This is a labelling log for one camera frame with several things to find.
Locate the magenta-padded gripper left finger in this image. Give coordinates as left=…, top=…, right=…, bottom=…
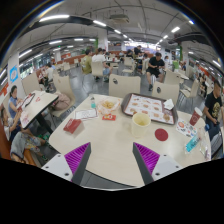
left=41, top=142, right=92, bottom=186

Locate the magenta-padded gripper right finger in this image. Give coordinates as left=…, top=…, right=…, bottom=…
left=132, top=142, right=183, bottom=186

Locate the flat round red coaster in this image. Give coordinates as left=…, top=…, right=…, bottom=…
left=154, top=128, right=169, bottom=142

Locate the cream plastic cup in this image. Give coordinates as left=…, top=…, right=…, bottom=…
left=130, top=111, right=152, bottom=138

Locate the flat red box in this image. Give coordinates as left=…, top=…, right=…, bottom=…
left=62, top=118, right=83, bottom=135

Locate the colourful printed leaflet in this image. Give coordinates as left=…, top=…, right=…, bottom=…
left=175, top=117, right=198, bottom=138

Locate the printed paper tray liner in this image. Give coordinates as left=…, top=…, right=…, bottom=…
left=123, top=94, right=175, bottom=125

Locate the red white sauce packet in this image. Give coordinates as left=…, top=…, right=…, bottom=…
left=101, top=113, right=117, bottom=122

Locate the person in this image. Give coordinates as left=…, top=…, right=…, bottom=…
left=80, top=49, right=93, bottom=75
left=0, top=106, right=21, bottom=141
left=91, top=48, right=113, bottom=83
left=8, top=85, right=23, bottom=118
left=9, top=129, right=46, bottom=163
left=145, top=52, right=165, bottom=92
left=203, top=81, right=224, bottom=134

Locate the dark brown food tray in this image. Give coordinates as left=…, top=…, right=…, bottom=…
left=120, top=92, right=179, bottom=126

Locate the crumpled white napkin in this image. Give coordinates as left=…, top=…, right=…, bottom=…
left=163, top=98, right=175, bottom=111

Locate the beige bag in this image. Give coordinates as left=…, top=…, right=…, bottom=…
left=53, top=93, right=72, bottom=111

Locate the clear bag with fries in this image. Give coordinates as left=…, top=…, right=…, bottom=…
left=97, top=97, right=122, bottom=116

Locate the white square dining table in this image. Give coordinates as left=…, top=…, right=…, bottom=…
left=19, top=90, right=60, bottom=129

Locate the beige chair with round hole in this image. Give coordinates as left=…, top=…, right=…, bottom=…
left=151, top=81, right=181, bottom=106
left=108, top=73, right=142, bottom=99

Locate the group of beige chairs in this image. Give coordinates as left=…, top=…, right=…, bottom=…
left=21, top=55, right=201, bottom=108

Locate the ceiling air conditioner unit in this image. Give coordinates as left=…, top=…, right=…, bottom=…
left=109, top=13, right=130, bottom=24

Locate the group of ceiling lights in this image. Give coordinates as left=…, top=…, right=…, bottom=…
left=0, top=13, right=223, bottom=79

